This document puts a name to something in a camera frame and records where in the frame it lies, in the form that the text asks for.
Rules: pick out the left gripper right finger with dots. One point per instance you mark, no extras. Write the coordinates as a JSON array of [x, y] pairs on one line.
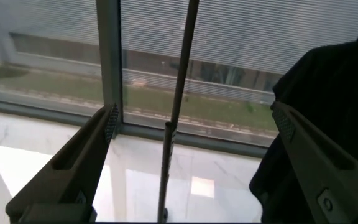
[[328, 161]]

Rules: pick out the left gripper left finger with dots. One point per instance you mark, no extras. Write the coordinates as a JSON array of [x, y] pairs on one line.
[[73, 161]]

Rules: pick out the black clothes rack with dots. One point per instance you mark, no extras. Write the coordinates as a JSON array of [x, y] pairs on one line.
[[182, 62]]

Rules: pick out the black t-shirt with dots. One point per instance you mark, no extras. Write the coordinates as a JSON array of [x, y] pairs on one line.
[[328, 87]]

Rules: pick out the window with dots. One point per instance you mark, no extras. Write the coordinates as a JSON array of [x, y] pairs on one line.
[[110, 62]]

